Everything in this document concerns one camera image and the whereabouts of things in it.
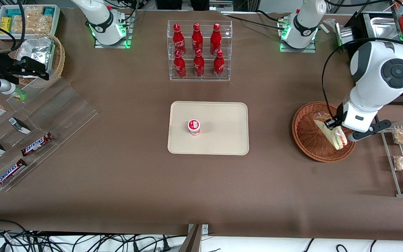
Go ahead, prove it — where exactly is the clear bag of crackers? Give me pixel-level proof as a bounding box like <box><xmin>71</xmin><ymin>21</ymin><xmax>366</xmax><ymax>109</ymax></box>
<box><xmin>12</xmin><ymin>6</ymin><xmax>54</xmax><ymax>34</ymax></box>

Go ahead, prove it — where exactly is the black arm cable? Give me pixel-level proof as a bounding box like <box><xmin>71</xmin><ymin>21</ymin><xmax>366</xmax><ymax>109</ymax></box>
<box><xmin>322</xmin><ymin>37</ymin><xmax>367</xmax><ymax>121</ymax></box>
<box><xmin>0</xmin><ymin>0</ymin><xmax>26</xmax><ymax>52</ymax></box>

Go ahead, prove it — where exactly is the metal table bracket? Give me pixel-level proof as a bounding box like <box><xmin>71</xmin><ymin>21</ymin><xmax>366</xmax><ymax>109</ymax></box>
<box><xmin>188</xmin><ymin>224</ymin><xmax>209</xmax><ymax>242</ymax></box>

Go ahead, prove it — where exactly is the black food warmer machine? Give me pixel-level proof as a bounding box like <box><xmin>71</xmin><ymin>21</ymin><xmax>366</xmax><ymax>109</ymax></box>
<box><xmin>338</xmin><ymin>0</ymin><xmax>403</xmax><ymax>105</ymax></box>

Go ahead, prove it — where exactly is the clear acrylic display shelf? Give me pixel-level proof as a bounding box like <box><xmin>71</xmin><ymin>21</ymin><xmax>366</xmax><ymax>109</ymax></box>
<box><xmin>0</xmin><ymin>77</ymin><xmax>99</xmax><ymax>192</ymax></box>

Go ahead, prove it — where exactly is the black table cable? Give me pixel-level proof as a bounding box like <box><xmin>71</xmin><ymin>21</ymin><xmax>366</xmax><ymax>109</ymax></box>
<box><xmin>222</xmin><ymin>10</ymin><xmax>290</xmax><ymax>31</ymax></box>

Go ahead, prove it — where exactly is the white red yogurt cup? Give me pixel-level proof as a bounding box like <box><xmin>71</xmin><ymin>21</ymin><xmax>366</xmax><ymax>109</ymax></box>
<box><xmin>188</xmin><ymin>119</ymin><xmax>201</xmax><ymax>136</ymax></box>

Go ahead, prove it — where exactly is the silver metal box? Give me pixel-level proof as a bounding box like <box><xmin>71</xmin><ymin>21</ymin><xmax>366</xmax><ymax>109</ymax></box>
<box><xmin>335</xmin><ymin>23</ymin><xmax>354</xmax><ymax>48</ymax></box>

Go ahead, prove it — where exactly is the green white bottle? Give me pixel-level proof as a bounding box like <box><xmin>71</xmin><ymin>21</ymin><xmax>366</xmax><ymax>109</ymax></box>
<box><xmin>4</xmin><ymin>84</ymin><xmax>27</xmax><ymax>101</ymax></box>

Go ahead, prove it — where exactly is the grey wire rack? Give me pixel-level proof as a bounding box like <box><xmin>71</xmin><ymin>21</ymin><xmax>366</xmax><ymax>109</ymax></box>
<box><xmin>378</xmin><ymin>117</ymin><xmax>403</xmax><ymax>197</ymax></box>

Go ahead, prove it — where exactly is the clear acrylic bottle rack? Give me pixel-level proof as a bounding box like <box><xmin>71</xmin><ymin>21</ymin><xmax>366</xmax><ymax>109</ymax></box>
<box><xmin>167</xmin><ymin>20</ymin><xmax>233</xmax><ymax>82</ymax></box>

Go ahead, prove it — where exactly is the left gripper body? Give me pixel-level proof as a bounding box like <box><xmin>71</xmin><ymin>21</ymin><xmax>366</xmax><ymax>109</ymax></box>
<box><xmin>335</xmin><ymin>102</ymin><xmax>377</xmax><ymax>133</ymax></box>

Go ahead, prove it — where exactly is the brown snickers bar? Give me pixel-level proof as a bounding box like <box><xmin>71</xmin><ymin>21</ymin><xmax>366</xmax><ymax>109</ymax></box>
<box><xmin>21</xmin><ymin>132</ymin><xmax>54</xmax><ymax>156</ymax></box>
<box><xmin>0</xmin><ymin>159</ymin><xmax>28</xmax><ymax>189</ymax></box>

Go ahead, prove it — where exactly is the round brown wicker basket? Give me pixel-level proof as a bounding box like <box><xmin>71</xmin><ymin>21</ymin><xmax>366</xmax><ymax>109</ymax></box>
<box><xmin>291</xmin><ymin>101</ymin><xmax>357</xmax><ymax>163</ymax></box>

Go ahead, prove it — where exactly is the beige rectangular tray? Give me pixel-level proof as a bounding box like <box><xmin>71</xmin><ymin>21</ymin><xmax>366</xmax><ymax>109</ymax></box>
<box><xmin>167</xmin><ymin>101</ymin><xmax>249</xmax><ymax>156</ymax></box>

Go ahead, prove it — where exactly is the silver foil bag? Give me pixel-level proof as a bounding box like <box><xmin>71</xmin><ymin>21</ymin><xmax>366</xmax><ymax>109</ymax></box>
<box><xmin>16</xmin><ymin>37</ymin><xmax>55</xmax><ymax>76</ymax></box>

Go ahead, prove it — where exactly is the red cola bottle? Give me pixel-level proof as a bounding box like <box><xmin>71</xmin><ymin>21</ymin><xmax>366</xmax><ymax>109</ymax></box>
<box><xmin>174</xmin><ymin>50</ymin><xmax>187</xmax><ymax>79</ymax></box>
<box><xmin>193</xmin><ymin>49</ymin><xmax>205</xmax><ymax>77</ymax></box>
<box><xmin>172</xmin><ymin>23</ymin><xmax>186</xmax><ymax>56</ymax></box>
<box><xmin>213</xmin><ymin>50</ymin><xmax>225</xmax><ymax>78</ymax></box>
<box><xmin>192</xmin><ymin>23</ymin><xmax>204</xmax><ymax>53</ymax></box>
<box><xmin>210</xmin><ymin>23</ymin><xmax>222</xmax><ymax>56</ymax></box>

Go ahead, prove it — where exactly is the dark metal bar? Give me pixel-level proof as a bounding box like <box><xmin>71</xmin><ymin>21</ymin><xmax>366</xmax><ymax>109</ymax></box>
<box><xmin>178</xmin><ymin>224</ymin><xmax>202</xmax><ymax>252</ymax></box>

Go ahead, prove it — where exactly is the triangular sandwich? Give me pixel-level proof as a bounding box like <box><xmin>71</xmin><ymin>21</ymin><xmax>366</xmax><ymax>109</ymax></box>
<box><xmin>313</xmin><ymin>112</ymin><xmax>348</xmax><ymax>151</ymax></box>

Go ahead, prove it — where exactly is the yellow snack packet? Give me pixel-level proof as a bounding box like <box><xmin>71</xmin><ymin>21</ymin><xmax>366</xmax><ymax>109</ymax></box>
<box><xmin>0</xmin><ymin>16</ymin><xmax>13</xmax><ymax>34</ymax></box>

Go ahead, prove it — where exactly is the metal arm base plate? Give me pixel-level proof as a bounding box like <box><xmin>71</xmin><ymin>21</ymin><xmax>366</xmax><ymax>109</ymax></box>
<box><xmin>94</xmin><ymin>10</ymin><xmax>133</xmax><ymax>49</ymax></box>
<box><xmin>279</xmin><ymin>14</ymin><xmax>317</xmax><ymax>53</ymax></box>

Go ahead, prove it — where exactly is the tan wicker basket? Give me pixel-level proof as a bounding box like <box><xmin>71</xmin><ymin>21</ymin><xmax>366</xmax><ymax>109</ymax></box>
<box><xmin>14</xmin><ymin>33</ymin><xmax>65</xmax><ymax>88</ymax></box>

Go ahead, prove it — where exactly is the steel food pan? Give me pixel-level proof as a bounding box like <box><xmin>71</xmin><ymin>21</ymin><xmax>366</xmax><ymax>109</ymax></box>
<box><xmin>369</xmin><ymin>16</ymin><xmax>403</xmax><ymax>40</ymax></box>

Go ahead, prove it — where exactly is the white plastic snack bin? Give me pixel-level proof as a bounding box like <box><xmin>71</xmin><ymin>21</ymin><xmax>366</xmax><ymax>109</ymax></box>
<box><xmin>0</xmin><ymin>4</ymin><xmax>61</xmax><ymax>40</ymax></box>

